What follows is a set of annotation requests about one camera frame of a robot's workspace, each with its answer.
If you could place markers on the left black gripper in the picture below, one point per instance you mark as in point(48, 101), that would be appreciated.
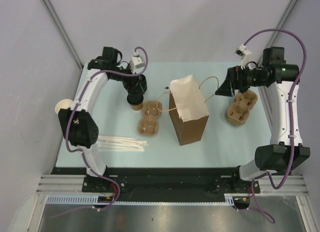
point(136, 88)

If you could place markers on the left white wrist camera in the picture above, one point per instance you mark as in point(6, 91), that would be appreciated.
point(138, 64)

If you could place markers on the black cup lid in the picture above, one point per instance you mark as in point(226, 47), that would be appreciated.
point(135, 99)

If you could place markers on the stack of paper cups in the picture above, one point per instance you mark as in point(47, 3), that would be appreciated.
point(63, 104)

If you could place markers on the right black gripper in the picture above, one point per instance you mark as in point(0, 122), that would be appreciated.
point(235, 75)

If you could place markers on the brown paper cup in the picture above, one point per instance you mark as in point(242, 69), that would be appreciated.
point(137, 107)

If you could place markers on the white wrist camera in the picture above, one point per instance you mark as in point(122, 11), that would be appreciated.
point(245, 55)
point(138, 64)

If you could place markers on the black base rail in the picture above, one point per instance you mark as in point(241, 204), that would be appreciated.
point(169, 185)

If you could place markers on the white wrapped straws bundle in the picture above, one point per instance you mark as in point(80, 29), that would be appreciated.
point(121, 144)

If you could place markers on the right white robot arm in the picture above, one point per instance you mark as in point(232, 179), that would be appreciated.
point(285, 150)

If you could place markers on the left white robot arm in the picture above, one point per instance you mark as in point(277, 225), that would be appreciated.
point(77, 125)

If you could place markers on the single brown cup carrier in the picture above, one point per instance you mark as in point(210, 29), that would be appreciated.
point(149, 124)

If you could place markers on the brown paper bag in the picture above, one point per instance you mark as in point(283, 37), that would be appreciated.
point(188, 109)

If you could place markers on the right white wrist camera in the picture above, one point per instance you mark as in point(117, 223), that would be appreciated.
point(245, 55)

